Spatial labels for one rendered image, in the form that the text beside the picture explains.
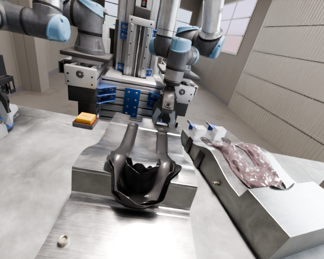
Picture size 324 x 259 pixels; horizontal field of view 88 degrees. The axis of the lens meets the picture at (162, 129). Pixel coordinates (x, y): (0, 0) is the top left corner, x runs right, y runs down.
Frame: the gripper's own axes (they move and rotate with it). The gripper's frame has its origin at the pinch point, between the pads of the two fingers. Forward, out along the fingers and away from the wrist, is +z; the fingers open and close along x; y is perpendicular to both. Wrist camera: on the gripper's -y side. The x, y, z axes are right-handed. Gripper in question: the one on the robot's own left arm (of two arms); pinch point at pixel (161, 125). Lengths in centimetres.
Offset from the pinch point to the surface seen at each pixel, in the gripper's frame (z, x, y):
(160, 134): -3.6, 1.4, -14.3
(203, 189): 4.7, -14.2, -29.4
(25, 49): 22, 194, 206
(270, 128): 63, -212, 192
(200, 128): -3.6, -16.6, -2.5
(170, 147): -3.7, -1.7, -21.7
